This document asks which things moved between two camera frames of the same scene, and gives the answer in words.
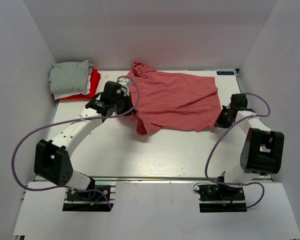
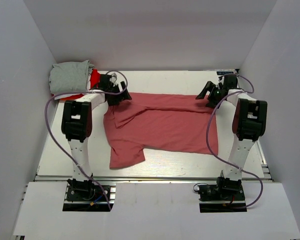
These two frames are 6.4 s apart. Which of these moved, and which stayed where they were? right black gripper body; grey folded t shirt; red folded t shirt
Moved: right black gripper body
Stayed: red folded t shirt; grey folded t shirt
